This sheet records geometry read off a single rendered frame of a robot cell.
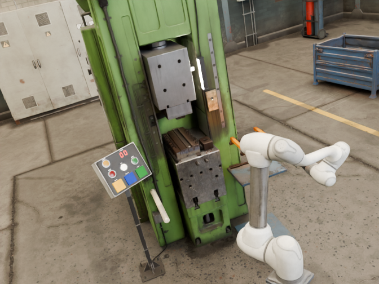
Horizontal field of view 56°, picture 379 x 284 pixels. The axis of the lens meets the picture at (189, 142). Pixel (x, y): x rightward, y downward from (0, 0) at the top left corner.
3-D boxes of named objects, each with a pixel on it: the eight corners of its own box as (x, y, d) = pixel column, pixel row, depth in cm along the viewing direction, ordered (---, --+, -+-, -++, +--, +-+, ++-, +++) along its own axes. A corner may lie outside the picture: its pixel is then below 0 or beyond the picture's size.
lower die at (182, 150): (200, 152, 288) (198, 143, 285) (177, 160, 284) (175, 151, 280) (184, 134, 325) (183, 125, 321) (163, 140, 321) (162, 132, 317)
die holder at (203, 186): (227, 194, 306) (219, 149, 286) (186, 209, 298) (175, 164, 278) (203, 166, 355) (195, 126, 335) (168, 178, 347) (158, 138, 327)
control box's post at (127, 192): (154, 270, 307) (121, 165, 259) (150, 271, 306) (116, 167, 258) (153, 267, 310) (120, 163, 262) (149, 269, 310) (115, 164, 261)
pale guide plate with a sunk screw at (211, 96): (219, 109, 292) (215, 89, 285) (208, 111, 290) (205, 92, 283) (217, 107, 294) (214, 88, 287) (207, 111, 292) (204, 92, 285)
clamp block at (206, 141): (214, 147, 291) (212, 141, 288) (204, 151, 289) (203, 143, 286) (208, 142, 302) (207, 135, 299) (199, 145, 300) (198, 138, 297)
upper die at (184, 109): (192, 112, 273) (190, 101, 268) (168, 120, 268) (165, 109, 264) (176, 98, 309) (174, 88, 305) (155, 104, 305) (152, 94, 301)
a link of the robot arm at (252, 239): (263, 269, 200) (232, 254, 214) (277, 256, 211) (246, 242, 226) (268, 139, 177) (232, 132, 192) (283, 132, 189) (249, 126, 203)
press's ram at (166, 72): (206, 96, 271) (197, 44, 253) (159, 110, 263) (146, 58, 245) (189, 83, 308) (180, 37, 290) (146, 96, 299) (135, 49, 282)
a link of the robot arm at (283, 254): (295, 285, 191) (293, 256, 181) (265, 271, 203) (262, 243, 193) (308, 266, 201) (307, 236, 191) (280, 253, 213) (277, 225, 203)
